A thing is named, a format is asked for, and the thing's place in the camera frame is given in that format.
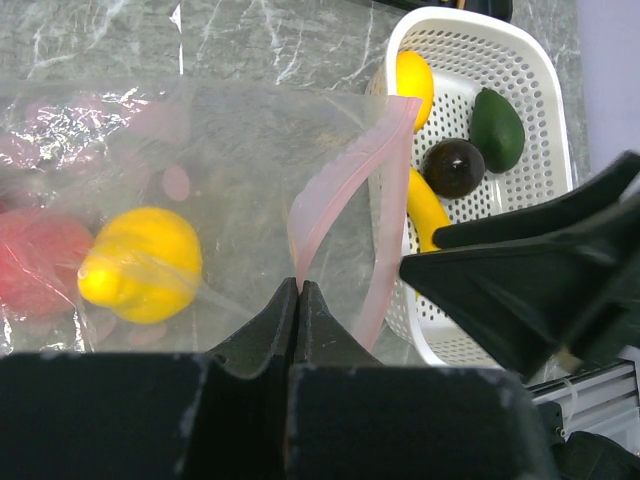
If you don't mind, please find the yellow lemon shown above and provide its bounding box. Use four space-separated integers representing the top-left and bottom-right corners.
77 207 203 324

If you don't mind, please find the aluminium mounting rail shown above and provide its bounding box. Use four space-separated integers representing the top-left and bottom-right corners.
529 360 639 452

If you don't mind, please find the round yellow orange fruit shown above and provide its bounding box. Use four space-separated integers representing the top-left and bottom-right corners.
396 51 434 132

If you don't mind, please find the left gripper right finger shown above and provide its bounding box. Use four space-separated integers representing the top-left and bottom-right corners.
285 282 558 479

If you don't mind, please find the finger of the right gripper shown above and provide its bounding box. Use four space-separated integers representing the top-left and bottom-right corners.
433 151 639 249
399 196 639 378

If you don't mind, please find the dark brown round fruit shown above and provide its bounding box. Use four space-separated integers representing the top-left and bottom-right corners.
422 138 486 200

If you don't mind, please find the white perforated plastic basket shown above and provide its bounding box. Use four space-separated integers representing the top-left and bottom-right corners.
365 7 574 367

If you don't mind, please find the green avocado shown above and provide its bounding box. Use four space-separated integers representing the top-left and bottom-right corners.
469 88 525 174

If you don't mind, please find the pink food piece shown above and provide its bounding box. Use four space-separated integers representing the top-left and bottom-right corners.
1 94 149 171

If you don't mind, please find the black serving tray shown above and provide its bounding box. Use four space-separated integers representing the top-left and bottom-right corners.
398 0 513 22

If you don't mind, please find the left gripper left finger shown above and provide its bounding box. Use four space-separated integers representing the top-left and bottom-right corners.
1 278 298 479

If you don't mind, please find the clear zip top bag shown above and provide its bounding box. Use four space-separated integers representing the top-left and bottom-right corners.
1 1 417 355

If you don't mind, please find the yellow banana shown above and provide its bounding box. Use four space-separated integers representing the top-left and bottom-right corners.
407 168 450 252

